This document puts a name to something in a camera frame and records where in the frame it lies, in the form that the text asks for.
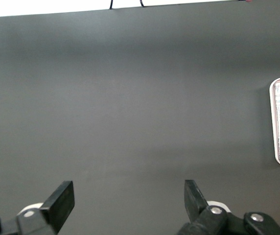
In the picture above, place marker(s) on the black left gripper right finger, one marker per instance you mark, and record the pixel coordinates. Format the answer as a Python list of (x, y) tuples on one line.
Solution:
[(196, 203)]

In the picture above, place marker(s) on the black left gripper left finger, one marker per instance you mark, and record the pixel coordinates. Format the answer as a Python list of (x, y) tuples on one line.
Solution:
[(59, 203)]

